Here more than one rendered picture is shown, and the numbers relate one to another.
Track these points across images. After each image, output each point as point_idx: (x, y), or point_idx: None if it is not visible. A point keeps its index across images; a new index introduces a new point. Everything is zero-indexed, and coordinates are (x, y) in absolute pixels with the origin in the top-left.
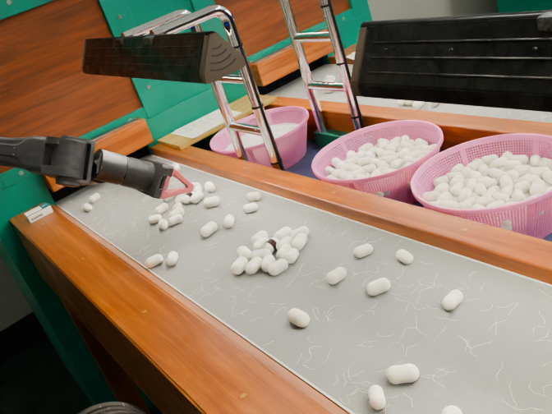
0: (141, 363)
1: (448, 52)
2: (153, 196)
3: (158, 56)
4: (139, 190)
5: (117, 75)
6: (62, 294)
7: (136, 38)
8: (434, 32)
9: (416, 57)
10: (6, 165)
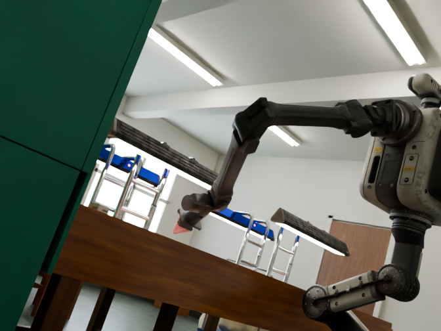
0: (270, 290)
1: (298, 221)
2: (201, 228)
3: (205, 172)
4: (194, 223)
5: (161, 159)
6: (139, 277)
7: (182, 154)
8: (294, 217)
9: (294, 220)
10: (228, 186)
